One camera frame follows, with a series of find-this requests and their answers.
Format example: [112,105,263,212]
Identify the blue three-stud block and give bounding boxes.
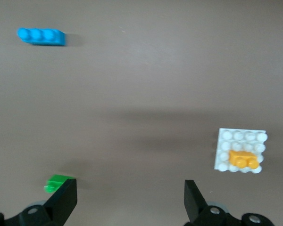
[16,27,67,47]

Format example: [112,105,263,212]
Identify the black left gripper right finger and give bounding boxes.
[184,179,274,226]

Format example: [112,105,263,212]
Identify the yellow two-stud block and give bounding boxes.
[228,150,261,170]

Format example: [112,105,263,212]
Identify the green two-stud block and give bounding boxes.
[43,174,76,194]

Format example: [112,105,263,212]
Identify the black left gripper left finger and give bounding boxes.
[0,178,78,226]

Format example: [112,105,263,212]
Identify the white studded base plate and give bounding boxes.
[213,128,268,174]

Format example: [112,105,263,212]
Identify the brown table cover sheet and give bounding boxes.
[0,0,283,226]

